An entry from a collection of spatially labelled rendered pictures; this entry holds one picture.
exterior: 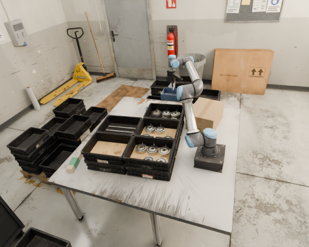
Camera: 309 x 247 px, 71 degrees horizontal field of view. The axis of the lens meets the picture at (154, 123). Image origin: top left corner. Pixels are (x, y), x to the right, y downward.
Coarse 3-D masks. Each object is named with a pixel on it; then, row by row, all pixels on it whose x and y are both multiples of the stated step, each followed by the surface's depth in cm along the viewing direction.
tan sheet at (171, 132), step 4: (144, 128) 226; (168, 128) 223; (144, 132) 221; (164, 132) 218; (168, 132) 218; (172, 132) 217; (156, 136) 214; (160, 136) 214; (164, 136) 213; (172, 136) 212
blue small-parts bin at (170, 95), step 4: (164, 88) 231; (168, 88) 232; (176, 88) 228; (164, 92) 233; (168, 92) 235; (172, 92) 233; (176, 92) 231; (164, 96) 222; (168, 96) 220; (172, 96) 218; (176, 96) 217; (172, 100) 222; (176, 100) 220
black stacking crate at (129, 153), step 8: (136, 144) 207; (144, 144) 204; (152, 144) 201; (160, 144) 199; (168, 144) 196; (128, 152) 189; (136, 168) 183; (144, 168) 181; (152, 168) 179; (160, 168) 177; (168, 168) 174
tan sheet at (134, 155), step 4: (132, 152) 198; (136, 152) 198; (132, 156) 194; (136, 156) 194; (140, 156) 193; (144, 156) 193; (152, 156) 192; (156, 156) 192; (160, 156) 191; (168, 156) 190
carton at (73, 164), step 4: (76, 152) 215; (80, 152) 214; (76, 156) 210; (80, 156) 214; (72, 160) 206; (76, 160) 206; (68, 164) 202; (72, 164) 202; (76, 164) 206; (68, 168) 198; (72, 168) 199; (76, 168) 206; (68, 172) 201; (72, 172) 200
